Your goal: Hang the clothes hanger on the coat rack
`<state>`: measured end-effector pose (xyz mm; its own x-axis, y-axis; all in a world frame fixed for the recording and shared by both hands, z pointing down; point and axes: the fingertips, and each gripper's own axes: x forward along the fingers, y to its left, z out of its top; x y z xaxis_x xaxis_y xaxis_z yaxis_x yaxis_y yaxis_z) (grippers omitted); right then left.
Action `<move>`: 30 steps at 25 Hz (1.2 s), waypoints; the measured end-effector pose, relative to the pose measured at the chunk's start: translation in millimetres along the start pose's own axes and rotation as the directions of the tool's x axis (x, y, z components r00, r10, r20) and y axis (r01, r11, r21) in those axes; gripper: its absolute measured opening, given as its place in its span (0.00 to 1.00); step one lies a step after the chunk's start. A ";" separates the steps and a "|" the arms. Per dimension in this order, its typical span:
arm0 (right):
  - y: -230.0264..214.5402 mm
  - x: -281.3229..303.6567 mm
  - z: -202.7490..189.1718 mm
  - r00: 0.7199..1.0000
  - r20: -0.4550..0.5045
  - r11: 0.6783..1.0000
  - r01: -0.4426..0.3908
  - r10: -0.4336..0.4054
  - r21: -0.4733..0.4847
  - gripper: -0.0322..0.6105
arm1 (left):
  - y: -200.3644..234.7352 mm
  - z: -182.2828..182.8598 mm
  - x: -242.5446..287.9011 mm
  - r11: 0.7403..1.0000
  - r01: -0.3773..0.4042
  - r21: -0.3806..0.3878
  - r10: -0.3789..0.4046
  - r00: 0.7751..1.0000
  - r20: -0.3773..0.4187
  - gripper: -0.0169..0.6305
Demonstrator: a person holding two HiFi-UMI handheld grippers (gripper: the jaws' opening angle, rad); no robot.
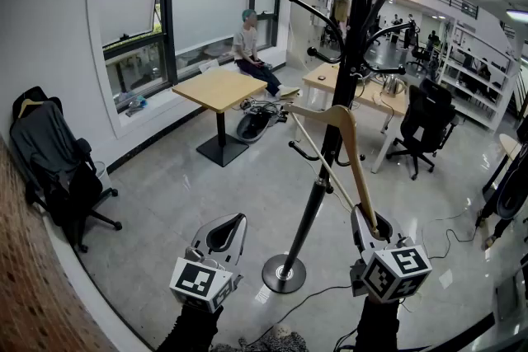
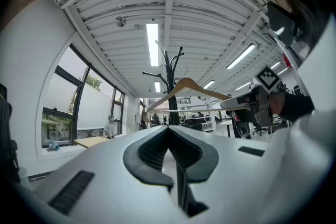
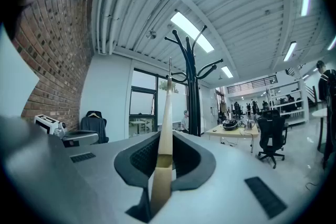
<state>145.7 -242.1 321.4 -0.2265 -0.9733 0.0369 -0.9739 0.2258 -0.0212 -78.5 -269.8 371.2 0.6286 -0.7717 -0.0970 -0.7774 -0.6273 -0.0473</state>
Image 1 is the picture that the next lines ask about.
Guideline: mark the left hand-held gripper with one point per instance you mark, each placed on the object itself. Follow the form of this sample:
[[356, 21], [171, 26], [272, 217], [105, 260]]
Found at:
[[194, 280]]

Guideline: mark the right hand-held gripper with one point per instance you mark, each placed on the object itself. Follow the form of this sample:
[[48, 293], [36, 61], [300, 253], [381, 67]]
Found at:
[[392, 272]]

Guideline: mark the black coat rack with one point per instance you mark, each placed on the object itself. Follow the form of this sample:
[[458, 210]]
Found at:
[[307, 206]]

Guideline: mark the light wooden hanger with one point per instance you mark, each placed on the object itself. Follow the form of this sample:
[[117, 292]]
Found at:
[[352, 144]]

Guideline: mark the person's right forearm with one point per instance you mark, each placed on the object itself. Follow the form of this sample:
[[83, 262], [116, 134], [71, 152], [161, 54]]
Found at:
[[377, 325]]

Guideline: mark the person's left forearm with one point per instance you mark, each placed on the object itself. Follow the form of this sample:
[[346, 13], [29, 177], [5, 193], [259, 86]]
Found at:
[[194, 329]]

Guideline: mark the white shelving rack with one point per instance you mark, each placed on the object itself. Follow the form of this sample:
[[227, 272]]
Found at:
[[474, 74]]

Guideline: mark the wooden hanger under grey garment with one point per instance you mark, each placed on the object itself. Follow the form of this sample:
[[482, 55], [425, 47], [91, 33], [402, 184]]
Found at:
[[28, 104]]

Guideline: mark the person's patterned clothing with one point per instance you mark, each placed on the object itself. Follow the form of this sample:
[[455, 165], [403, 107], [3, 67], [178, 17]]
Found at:
[[276, 340]]

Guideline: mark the grey shell casing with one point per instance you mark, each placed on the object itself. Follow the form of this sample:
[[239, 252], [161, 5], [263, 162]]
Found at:
[[257, 128]]

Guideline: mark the black mesh office chair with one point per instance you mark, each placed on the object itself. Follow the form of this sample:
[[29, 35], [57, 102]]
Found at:
[[427, 119]]

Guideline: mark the steel electric kettle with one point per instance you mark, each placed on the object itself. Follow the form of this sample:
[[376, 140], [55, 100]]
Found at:
[[394, 85]]

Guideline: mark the black office chair with clothes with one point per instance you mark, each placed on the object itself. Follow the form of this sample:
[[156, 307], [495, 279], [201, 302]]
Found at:
[[70, 193]]

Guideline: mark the long wooden desk white legs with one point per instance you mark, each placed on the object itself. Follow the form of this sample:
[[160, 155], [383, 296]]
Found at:
[[321, 86]]

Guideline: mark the round light wooden table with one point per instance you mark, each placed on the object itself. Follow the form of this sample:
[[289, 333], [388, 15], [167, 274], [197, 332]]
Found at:
[[509, 144]]

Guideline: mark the white folded sign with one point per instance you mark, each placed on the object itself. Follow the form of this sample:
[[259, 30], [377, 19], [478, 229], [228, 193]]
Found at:
[[208, 66]]

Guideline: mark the grey garment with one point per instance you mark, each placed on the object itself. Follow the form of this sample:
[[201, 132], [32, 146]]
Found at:
[[41, 144]]

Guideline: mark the black framed window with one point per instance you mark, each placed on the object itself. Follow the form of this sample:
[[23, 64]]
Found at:
[[206, 0]]

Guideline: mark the rectangular ceiling light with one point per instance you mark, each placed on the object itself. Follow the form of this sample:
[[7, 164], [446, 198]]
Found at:
[[517, 15]]

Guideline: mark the square wooden pedestal table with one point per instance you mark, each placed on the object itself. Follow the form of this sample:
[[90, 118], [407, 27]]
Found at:
[[218, 88]]

